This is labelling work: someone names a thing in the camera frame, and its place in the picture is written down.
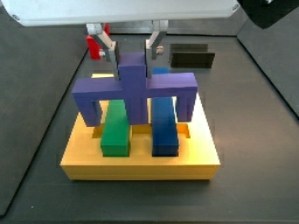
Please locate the purple interlocking block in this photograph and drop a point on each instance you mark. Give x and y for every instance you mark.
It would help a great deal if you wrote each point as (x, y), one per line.
(134, 88)

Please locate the red interlocking block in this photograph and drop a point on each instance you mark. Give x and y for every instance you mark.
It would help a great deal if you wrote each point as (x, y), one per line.
(95, 45)

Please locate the green bar block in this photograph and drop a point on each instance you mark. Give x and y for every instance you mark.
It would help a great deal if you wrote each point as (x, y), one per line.
(115, 138)

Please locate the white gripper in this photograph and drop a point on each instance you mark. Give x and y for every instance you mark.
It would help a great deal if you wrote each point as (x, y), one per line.
(91, 12)

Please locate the black gripper-mounted camera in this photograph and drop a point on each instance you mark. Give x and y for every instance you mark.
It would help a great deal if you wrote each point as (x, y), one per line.
(266, 12)

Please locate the black angle bracket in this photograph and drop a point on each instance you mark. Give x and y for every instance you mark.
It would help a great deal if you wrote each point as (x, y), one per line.
(191, 56)

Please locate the yellow slotted board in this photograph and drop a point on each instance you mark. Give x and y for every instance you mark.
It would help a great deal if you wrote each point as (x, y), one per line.
(196, 161)

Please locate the blue bar block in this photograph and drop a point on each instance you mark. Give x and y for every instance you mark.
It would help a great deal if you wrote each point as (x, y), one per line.
(164, 132)

